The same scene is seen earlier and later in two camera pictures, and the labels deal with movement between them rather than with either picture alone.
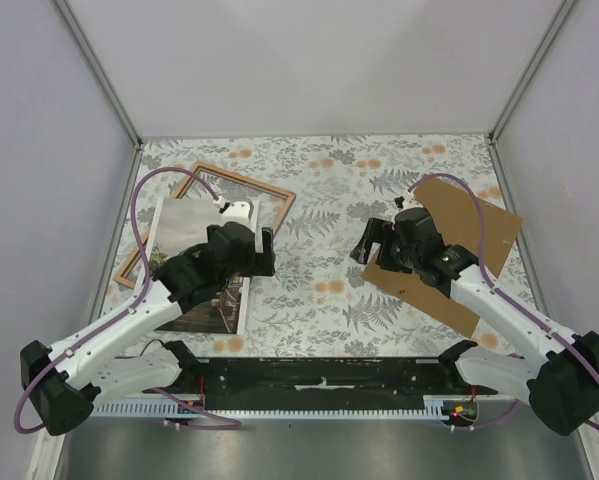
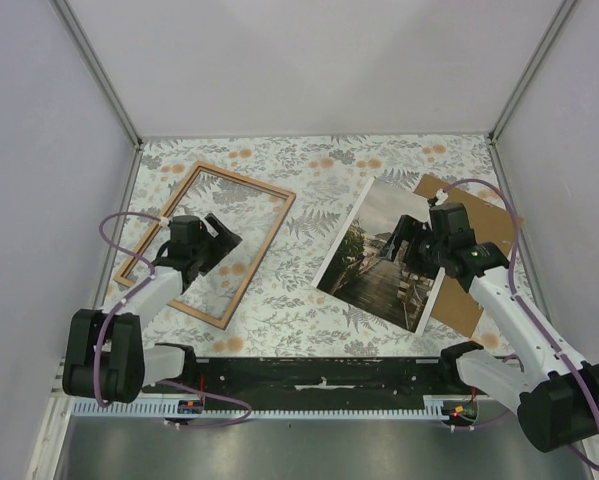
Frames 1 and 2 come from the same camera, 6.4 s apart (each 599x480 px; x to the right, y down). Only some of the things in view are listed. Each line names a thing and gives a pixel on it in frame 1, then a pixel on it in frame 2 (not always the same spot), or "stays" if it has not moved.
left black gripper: [261, 263] to [222, 246]
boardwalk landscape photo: [184, 223] to [359, 272]
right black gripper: [377, 231] to [409, 230]
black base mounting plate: [326, 384] stays
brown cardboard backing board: [487, 233] stays
